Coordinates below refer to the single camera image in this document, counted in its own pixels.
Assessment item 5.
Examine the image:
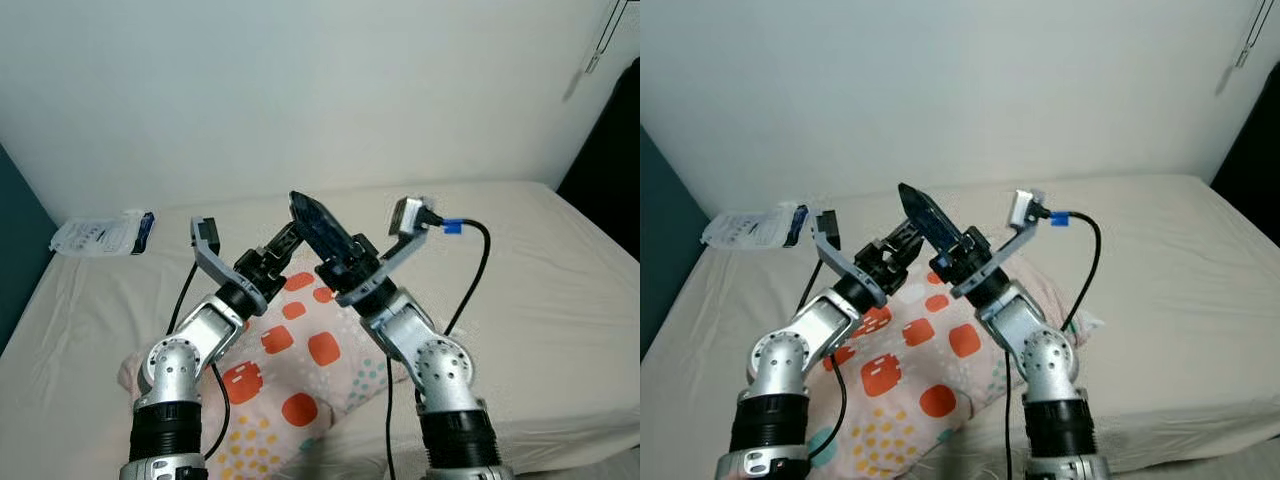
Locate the white hanging wall rod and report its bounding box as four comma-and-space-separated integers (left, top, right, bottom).
1235, 0, 1266, 69
585, 0, 629, 76

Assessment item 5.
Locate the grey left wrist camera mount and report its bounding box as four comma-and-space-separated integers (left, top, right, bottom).
190, 217, 269, 316
812, 208, 886, 308

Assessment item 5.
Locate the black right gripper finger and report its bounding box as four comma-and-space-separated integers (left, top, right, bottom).
897, 182, 967, 257
289, 191, 359, 267

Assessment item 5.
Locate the white plastic packet blue edge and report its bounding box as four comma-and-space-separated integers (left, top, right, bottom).
50, 210, 156, 256
700, 203, 811, 249

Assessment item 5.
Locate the pink pillow with coloured spots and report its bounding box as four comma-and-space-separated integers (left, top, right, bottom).
800, 255, 1101, 480
118, 265, 421, 480

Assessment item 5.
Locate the bed with beige sheet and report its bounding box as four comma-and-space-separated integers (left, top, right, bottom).
640, 175, 1280, 480
0, 180, 641, 480

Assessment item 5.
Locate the dark teal panel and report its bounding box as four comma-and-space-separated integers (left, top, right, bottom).
0, 140, 56, 356
640, 125, 716, 361

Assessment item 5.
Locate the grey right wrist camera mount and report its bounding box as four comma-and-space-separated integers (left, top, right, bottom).
335, 197, 441, 308
950, 188, 1046, 299

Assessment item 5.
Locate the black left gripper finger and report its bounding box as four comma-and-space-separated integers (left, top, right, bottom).
884, 223, 927, 270
264, 221, 306, 267

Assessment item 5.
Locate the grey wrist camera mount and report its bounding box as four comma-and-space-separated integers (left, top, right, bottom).
950, 188, 1046, 299
335, 197, 441, 308
190, 217, 269, 316
812, 208, 886, 308

